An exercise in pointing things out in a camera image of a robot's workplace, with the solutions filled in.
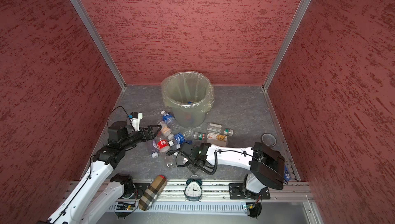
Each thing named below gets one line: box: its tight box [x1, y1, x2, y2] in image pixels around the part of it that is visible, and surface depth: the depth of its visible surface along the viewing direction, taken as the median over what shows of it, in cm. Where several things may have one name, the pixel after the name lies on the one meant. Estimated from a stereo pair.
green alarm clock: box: [184, 174, 203, 202], surface depth 73 cm
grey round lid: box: [260, 132, 278, 147], surface depth 94 cm
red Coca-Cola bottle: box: [156, 139, 170, 153], surface depth 87 cm
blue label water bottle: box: [160, 109, 181, 133], surface depth 98 cm
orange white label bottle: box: [157, 120, 175, 141], surface depth 92 cm
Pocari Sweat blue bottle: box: [168, 129, 194, 147], surface depth 89 cm
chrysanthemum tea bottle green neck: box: [193, 132, 228, 147], surface depth 89 cm
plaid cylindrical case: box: [138, 174, 168, 212], surface depth 72 cm
